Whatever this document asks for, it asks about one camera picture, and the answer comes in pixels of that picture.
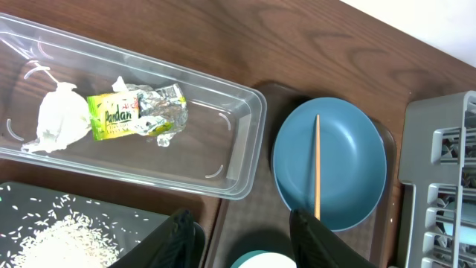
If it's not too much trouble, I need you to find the pile of rice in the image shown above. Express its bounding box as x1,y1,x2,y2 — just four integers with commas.
1,183,155,267

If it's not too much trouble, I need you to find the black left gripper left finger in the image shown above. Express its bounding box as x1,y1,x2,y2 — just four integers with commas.
110,209,196,268

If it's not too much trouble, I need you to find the wooden chopstick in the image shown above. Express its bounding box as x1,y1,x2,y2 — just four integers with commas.
314,115,321,220

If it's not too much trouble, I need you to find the black waste tray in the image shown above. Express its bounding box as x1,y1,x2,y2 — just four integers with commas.
1,182,205,268

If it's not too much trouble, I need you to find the white tissue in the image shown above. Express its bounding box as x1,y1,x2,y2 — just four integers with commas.
22,82,91,153

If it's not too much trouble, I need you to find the light blue cup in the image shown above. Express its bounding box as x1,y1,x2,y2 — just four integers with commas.
443,202,476,246

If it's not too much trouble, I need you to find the dark blue plate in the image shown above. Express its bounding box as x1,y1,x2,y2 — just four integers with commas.
272,98,387,232

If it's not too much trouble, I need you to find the yellow green snack wrapper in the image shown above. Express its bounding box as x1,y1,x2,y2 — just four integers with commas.
87,83,188,147

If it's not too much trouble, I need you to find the brown serving tray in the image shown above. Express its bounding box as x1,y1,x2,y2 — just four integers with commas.
205,81,398,267

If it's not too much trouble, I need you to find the light blue bowl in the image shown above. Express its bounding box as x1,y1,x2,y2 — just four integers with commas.
231,250,297,268

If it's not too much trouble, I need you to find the grey dishwasher rack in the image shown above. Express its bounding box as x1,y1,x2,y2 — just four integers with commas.
396,91,475,267

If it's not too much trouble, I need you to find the clear plastic waste bin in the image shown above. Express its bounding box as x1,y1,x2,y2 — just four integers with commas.
1,14,266,200

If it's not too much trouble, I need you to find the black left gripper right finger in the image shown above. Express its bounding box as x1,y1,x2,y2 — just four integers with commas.
289,209,376,268

